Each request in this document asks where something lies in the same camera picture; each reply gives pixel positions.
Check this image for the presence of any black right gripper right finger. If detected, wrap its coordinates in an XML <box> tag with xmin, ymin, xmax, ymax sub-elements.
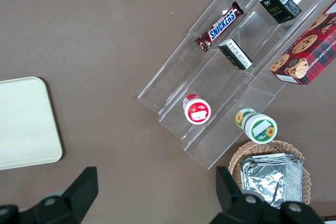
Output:
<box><xmin>209</xmin><ymin>166</ymin><xmax>284</xmax><ymax>224</ymax></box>

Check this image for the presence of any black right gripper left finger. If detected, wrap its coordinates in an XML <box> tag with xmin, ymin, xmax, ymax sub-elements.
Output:
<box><xmin>19</xmin><ymin>166</ymin><xmax>99</xmax><ymax>224</ymax></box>

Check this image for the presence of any clear acrylic stepped display shelf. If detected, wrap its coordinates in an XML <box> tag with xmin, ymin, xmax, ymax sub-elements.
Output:
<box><xmin>137</xmin><ymin>0</ymin><xmax>336</xmax><ymax>170</ymax></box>

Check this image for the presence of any small wicker basket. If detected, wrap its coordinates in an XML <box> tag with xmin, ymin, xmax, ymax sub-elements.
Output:
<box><xmin>228</xmin><ymin>140</ymin><xmax>311</xmax><ymax>206</ymax></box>

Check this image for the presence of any black box with white label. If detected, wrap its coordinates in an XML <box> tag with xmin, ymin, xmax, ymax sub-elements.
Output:
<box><xmin>217</xmin><ymin>38</ymin><xmax>254</xmax><ymax>71</ymax></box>

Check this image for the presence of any cream rectangular plastic tray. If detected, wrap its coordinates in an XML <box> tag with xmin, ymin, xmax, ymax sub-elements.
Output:
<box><xmin>0</xmin><ymin>76</ymin><xmax>64</xmax><ymax>170</ymax></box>

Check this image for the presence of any black box with gold print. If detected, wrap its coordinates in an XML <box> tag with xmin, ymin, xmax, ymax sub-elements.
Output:
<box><xmin>259</xmin><ymin>0</ymin><xmax>303</xmax><ymax>25</ymax></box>

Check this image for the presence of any Snickers chocolate bar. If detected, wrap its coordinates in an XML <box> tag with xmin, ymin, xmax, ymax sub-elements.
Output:
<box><xmin>195</xmin><ymin>1</ymin><xmax>245</xmax><ymax>52</ymax></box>

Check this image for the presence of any silver foil packet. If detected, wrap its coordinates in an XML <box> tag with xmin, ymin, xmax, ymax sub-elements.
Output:
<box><xmin>243</xmin><ymin>153</ymin><xmax>305</xmax><ymax>175</ymax></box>
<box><xmin>240</xmin><ymin>161</ymin><xmax>303</xmax><ymax>209</ymax></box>

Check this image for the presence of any green lidded sunflower jar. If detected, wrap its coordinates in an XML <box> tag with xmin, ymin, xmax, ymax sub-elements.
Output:
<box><xmin>235</xmin><ymin>108</ymin><xmax>278</xmax><ymax>144</ymax></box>

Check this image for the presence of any red lidded small jar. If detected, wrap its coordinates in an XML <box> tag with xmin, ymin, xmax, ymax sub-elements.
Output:
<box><xmin>182</xmin><ymin>93</ymin><xmax>212</xmax><ymax>125</ymax></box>

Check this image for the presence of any red tartan cookie box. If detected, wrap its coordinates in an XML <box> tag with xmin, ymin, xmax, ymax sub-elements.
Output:
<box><xmin>269</xmin><ymin>0</ymin><xmax>336</xmax><ymax>86</ymax></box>

